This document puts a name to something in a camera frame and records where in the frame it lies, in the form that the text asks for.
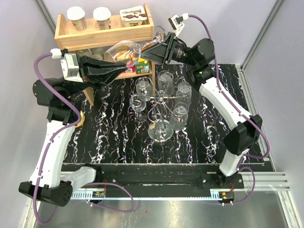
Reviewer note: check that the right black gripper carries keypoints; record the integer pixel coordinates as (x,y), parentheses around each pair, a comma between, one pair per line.
(162,52)

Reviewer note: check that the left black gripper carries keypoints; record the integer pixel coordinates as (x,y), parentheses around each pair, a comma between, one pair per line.
(97,72)

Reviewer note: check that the ribbed goblet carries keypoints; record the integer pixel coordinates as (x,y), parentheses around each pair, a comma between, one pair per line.
(183,94)
(144,88)
(179,116)
(165,82)

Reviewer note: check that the clear stemmed wine glass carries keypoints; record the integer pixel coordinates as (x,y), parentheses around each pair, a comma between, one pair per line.
(129,52)
(138,106)

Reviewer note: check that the round yellow wooden coaster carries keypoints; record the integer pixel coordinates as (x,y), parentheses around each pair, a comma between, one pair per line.
(82,119)

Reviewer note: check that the chrome wine glass rack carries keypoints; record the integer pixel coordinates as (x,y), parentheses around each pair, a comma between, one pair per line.
(158,111)

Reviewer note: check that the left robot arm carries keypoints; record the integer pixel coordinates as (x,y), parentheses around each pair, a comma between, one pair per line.
(46,183)

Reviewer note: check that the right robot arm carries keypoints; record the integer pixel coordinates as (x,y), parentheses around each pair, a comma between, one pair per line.
(244,127)

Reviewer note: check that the right clear glass bottle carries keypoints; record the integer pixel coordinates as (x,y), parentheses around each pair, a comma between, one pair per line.
(98,53)

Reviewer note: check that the clear glass bottle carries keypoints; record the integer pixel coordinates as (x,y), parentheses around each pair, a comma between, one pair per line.
(98,53)
(84,52)

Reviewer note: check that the left clear glass bottle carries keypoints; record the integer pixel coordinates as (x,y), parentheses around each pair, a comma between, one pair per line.
(84,52)

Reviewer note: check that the green Scrub Daddy box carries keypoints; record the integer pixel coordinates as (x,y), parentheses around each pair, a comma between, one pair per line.
(142,66)

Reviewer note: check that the pink sponge box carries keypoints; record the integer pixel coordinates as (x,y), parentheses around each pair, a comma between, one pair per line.
(130,70)

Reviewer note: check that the wooden two-tier shelf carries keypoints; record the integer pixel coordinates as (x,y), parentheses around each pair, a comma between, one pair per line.
(67,37)

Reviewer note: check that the Chobani yogurt tub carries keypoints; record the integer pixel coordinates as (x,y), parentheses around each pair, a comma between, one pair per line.
(134,16)

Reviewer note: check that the right white lidded cup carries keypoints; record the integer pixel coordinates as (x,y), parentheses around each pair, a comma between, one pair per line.
(102,16)

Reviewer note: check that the white lidded cup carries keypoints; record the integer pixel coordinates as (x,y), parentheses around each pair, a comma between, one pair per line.
(77,15)
(102,16)

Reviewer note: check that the left white lidded cup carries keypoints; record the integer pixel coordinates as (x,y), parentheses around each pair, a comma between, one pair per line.
(77,15)

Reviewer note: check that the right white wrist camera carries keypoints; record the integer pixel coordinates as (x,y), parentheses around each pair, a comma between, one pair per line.
(177,22)

